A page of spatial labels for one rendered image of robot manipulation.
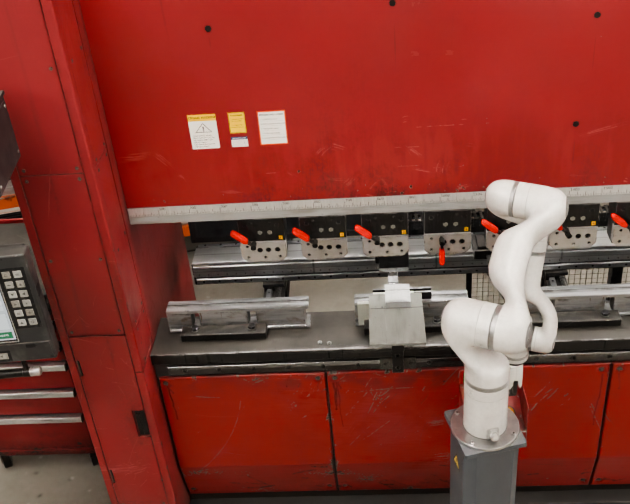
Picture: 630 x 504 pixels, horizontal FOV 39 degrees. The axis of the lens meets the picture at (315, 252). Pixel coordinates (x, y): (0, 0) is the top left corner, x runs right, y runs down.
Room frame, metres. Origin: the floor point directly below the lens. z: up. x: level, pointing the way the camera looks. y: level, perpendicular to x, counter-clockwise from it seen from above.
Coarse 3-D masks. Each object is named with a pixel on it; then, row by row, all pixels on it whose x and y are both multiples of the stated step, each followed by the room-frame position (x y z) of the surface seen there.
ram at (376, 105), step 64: (128, 0) 2.47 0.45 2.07; (192, 0) 2.45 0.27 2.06; (256, 0) 2.43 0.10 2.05; (320, 0) 2.42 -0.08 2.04; (384, 0) 2.40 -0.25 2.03; (448, 0) 2.39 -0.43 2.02; (512, 0) 2.37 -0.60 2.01; (576, 0) 2.36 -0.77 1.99; (128, 64) 2.47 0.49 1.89; (192, 64) 2.45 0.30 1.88; (256, 64) 2.44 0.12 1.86; (320, 64) 2.42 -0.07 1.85; (384, 64) 2.40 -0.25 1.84; (448, 64) 2.39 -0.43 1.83; (512, 64) 2.37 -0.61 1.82; (576, 64) 2.35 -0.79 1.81; (128, 128) 2.47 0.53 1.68; (256, 128) 2.44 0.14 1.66; (320, 128) 2.42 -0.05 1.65; (384, 128) 2.40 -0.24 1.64; (448, 128) 2.39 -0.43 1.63; (512, 128) 2.37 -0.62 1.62; (576, 128) 2.35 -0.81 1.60; (128, 192) 2.48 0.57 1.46; (192, 192) 2.46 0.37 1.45; (256, 192) 2.44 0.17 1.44; (320, 192) 2.42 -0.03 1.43; (384, 192) 2.40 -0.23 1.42; (448, 192) 2.39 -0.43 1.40
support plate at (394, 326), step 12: (372, 300) 2.40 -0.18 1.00; (384, 300) 2.39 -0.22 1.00; (420, 300) 2.37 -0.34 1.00; (372, 312) 2.33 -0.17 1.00; (384, 312) 2.33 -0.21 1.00; (396, 312) 2.32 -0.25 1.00; (408, 312) 2.31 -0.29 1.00; (420, 312) 2.31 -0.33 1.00; (372, 324) 2.27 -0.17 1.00; (384, 324) 2.26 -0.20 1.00; (396, 324) 2.26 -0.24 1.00; (408, 324) 2.25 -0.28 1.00; (420, 324) 2.25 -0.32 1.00; (372, 336) 2.21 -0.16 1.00; (384, 336) 2.20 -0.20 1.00; (396, 336) 2.20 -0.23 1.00; (408, 336) 2.19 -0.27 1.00; (420, 336) 2.19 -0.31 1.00
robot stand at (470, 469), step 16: (448, 416) 1.82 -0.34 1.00; (464, 448) 1.70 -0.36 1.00; (512, 448) 1.69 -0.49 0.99; (464, 464) 1.70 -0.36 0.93; (480, 464) 1.69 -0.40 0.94; (496, 464) 1.69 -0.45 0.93; (512, 464) 1.70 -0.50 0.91; (464, 480) 1.70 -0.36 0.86; (480, 480) 1.69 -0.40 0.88; (496, 480) 1.69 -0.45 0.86; (512, 480) 1.71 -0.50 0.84; (464, 496) 1.70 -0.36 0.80; (480, 496) 1.69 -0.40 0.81; (496, 496) 1.69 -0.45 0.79; (512, 496) 1.71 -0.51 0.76
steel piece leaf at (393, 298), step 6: (390, 294) 2.42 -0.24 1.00; (396, 294) 2.42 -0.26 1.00; (402, 294) 2.41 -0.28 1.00; (408, 294) 2.41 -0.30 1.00; (390, 300) 2.39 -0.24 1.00; (396, 300) 2.38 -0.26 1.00; (402, 300) 2.38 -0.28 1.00; (408, 300) 2.38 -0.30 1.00; (390, 306) 2.35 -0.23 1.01; (396, 306) 2.35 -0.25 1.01; (402, 306) 2.34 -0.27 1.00; (408, 306) 2.34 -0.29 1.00
